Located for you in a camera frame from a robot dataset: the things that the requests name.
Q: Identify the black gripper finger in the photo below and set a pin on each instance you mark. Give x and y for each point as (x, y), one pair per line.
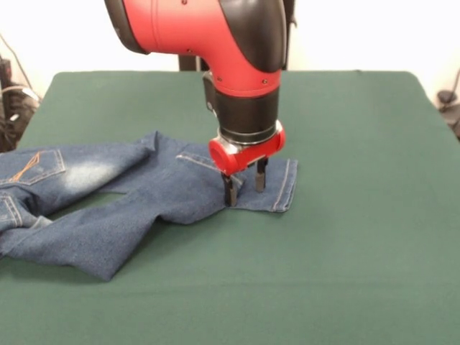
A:
(230, 192)
(261, 178)

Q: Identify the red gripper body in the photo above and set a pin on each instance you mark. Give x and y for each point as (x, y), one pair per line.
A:
(244, 158)

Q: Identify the blue denim jeans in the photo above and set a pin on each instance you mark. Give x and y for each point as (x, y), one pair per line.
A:
(108, 223)

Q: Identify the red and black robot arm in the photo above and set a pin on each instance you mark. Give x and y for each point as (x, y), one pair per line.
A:
(187, 28)

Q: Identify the dark green table cloth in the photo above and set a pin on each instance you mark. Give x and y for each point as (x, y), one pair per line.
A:
(323, 251)

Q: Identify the dark grey stand foot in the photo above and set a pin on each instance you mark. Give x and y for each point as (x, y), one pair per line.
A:
(445, 97)

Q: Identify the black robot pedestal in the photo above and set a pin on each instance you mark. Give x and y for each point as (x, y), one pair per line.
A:
(187, 64)

